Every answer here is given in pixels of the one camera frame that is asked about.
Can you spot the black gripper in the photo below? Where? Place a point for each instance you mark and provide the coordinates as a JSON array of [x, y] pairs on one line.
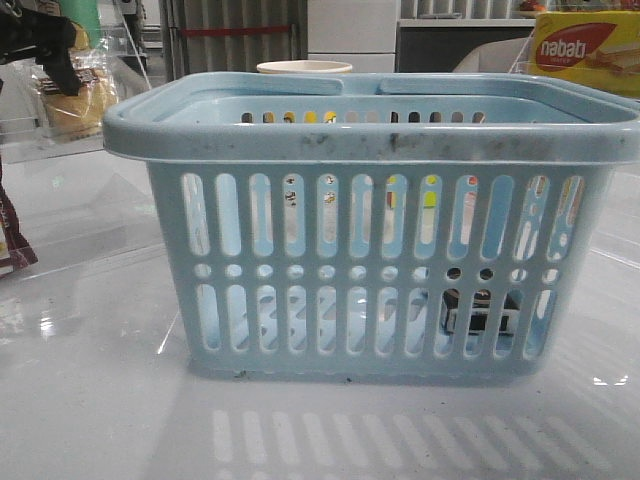
[[29, 34]]

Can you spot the packaged bread slice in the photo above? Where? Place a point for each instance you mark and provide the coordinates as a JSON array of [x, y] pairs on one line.
[[70, 118]]

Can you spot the black tissue pack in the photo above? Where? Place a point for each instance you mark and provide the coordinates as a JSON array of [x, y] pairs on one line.
[[479, 312]]

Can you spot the light blue plastic basket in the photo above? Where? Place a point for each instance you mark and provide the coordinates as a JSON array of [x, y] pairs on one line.
[[314, 222]]

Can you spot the clear acrylic shelf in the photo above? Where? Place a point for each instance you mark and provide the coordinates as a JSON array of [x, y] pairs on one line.
[[22, 137]]

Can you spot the green cartoon snack can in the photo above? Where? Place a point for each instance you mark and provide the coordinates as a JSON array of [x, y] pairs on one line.
[[84, 16]]

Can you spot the maroon snack bag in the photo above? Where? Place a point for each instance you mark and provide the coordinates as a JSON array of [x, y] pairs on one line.
[[16, 252]]

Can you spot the beige paper cup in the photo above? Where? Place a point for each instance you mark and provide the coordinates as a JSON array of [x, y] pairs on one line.
[[305, 66]]

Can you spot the white drawer cabinet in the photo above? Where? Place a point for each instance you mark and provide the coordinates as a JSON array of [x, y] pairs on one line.
[[361, 33]]

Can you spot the yellow nabati wafer box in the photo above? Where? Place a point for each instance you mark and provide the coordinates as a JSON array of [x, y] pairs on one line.
[[595, 49]]

